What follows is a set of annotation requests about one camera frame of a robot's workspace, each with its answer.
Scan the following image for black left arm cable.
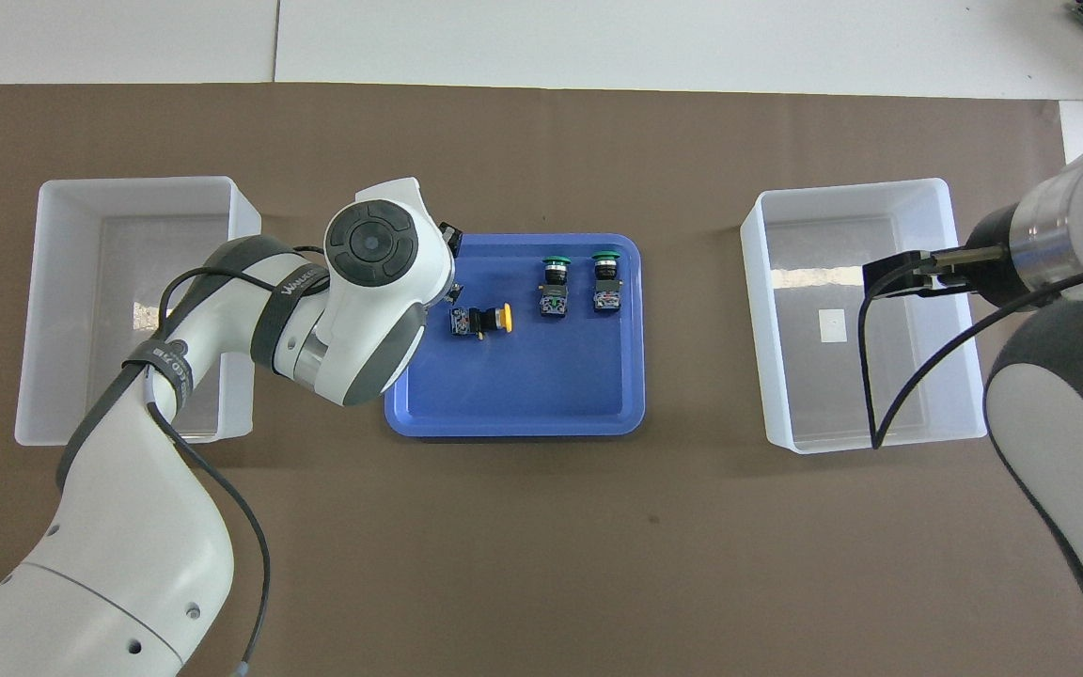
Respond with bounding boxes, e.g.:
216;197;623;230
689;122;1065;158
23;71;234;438
141;267;273;677

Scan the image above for green push button switch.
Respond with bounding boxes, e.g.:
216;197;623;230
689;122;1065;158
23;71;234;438
538;255;573;320
590;251;625;315

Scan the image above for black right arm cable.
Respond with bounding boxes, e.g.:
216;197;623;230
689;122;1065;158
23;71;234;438
856;259;1083;451

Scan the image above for blue plastic tray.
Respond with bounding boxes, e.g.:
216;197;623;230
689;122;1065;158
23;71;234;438
385;233;646;439

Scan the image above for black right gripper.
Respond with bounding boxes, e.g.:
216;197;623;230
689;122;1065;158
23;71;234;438
862;244;977;301

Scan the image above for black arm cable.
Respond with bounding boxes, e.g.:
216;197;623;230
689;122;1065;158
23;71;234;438
141;267;273;677
856;259;1083;451

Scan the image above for brown paper table mat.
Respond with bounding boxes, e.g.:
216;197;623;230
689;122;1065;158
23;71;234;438
0;83;1083;677

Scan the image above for translucent white plastic box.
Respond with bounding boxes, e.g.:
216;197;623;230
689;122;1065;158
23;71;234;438
740;178;989;456
14;176;263;448

